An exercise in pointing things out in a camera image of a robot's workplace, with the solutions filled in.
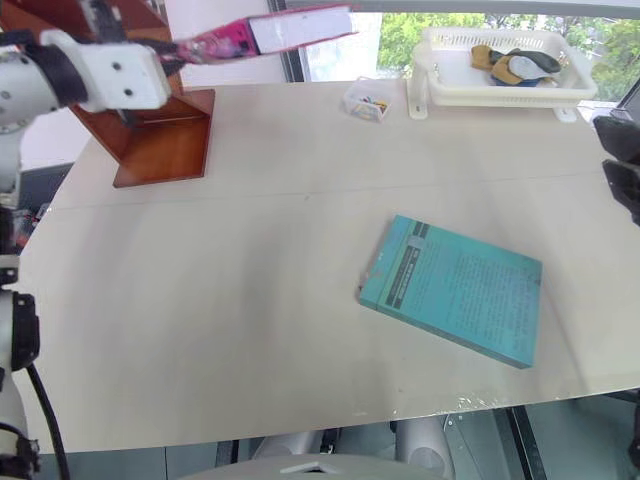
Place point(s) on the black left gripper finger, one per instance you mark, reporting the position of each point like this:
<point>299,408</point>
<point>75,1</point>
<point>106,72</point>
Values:
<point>182,60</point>
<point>175,46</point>

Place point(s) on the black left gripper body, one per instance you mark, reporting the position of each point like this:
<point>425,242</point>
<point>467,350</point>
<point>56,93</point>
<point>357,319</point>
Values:
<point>110,25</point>

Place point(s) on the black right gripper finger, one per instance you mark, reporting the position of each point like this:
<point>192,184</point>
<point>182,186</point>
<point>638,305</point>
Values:
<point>620,137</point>
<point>625,185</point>

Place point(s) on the pink hardcover book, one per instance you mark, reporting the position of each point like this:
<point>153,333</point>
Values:
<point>300,30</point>

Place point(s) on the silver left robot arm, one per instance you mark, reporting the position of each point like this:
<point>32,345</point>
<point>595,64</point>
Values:
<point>15,75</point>

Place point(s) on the wooden bookshelf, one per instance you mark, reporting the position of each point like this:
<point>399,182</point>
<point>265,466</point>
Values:
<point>165,145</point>

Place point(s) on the teal paperback book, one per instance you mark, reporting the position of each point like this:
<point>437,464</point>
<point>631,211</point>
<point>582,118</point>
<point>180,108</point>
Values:
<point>455,292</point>

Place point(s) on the white plastic basket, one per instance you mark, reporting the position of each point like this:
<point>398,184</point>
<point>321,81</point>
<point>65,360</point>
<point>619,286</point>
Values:
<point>505,92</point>

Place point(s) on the yellow blue grey plush toy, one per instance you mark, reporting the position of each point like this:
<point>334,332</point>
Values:
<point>515,65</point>

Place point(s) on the small clear box coloured clips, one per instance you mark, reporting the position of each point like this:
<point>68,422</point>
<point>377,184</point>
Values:
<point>367,102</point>

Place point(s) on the grey robot body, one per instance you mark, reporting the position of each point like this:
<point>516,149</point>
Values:
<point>350,450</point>

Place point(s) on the grey window frame post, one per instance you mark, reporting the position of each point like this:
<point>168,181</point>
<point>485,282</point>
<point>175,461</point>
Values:
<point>292,65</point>

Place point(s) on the black table frame leg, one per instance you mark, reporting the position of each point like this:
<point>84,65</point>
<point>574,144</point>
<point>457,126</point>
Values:
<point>527,445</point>

